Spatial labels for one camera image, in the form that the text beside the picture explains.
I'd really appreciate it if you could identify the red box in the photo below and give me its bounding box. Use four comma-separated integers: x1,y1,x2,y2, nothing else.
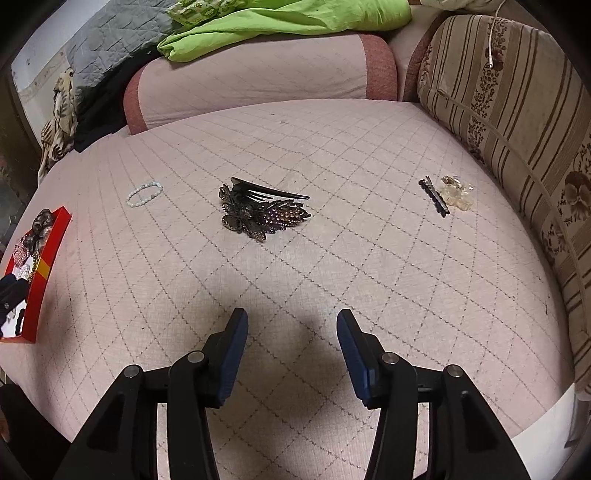
0,206,73,344

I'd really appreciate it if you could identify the green white patterned cloth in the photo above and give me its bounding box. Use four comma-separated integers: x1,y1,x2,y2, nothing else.
166,0,250,22

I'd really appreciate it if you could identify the black cloth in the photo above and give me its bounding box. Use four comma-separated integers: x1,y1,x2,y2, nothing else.
74,46,163,154

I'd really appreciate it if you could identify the grey quilt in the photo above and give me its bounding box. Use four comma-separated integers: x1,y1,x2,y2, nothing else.
65,0,186,89

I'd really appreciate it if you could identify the red white patterned scrunchie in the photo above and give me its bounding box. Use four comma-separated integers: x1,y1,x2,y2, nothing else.
8,242,34,269

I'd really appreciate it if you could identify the dark clothing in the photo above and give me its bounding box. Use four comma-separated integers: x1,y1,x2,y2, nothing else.
0,383,71,463

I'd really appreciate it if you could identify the white cable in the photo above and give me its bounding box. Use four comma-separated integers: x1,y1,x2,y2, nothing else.
482,0,507,71

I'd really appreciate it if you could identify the rhinestone leaf hair clip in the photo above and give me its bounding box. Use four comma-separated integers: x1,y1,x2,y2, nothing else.
257,198,311,228

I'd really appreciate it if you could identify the pink bolster pillow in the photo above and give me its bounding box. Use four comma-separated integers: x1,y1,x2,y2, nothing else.
124,33,399,136

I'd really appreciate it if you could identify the pink cushion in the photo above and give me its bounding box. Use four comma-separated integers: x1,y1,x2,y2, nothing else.
389,16,440,103

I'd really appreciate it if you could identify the black hair comb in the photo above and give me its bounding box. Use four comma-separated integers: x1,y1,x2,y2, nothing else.
231,176,310,202

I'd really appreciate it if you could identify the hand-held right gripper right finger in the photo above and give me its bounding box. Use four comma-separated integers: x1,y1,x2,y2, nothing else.
336,308,532,480

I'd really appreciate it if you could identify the green blanket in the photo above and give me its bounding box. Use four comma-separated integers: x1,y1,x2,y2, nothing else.
157,0,413,64

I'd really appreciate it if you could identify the clear claw clip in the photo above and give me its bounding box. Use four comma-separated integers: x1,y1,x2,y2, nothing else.
438,174,475,212

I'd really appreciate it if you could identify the pale bead bracelet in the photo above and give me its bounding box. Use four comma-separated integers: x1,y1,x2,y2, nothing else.
126,182,164,208

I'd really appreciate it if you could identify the striped floral cushion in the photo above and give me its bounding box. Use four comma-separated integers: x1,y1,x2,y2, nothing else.
416,14,591,394

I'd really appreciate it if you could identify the black lace scrunchie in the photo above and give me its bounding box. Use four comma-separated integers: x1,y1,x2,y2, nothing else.
21,209,57,252

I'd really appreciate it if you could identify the leopard print hair clip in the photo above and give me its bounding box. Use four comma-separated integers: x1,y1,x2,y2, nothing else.
218,184,254,219

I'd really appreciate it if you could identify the bronze butterfly hair clip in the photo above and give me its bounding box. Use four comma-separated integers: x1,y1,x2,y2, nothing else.
222,208,274,243

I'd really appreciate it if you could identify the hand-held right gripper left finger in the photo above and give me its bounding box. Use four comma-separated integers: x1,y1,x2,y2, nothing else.
53,307,250,480

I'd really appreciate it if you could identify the black hair pin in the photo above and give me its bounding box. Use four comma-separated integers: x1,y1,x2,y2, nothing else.
419,176,451,217

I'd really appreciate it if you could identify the brown patterned cloth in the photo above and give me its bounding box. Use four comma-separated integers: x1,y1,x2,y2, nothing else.
38,67,80,184

